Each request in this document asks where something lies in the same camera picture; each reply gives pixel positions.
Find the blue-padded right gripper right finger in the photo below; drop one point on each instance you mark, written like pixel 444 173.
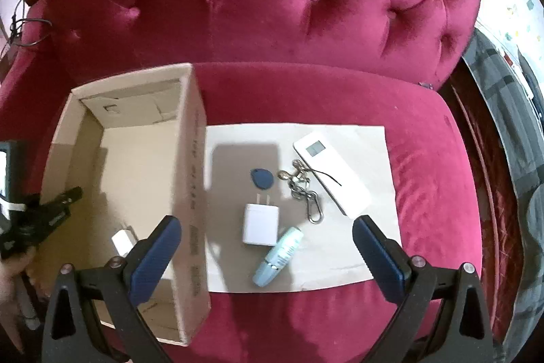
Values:
pixel 441 314

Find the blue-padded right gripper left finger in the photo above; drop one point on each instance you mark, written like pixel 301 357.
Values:
pixel 72 330

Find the cardboard box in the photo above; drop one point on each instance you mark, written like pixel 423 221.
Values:
pixel 134 144

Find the light blue handheld device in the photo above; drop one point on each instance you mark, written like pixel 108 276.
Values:
pixel 278 257

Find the blue key fob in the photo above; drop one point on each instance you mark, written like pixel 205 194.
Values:
pixel 263 179

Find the flat cardboard sheet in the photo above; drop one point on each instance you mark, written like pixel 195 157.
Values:
pixel 293 207

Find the grey plaid cloth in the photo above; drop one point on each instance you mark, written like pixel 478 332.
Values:
pixel 521 139

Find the magenta tufted velvet armchair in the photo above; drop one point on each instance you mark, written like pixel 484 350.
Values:
pixel 363 62

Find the white patterned sheet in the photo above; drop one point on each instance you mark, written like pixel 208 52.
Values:
pixel 515 27

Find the white wall charger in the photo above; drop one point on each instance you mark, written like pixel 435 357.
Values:
pixel 260 222

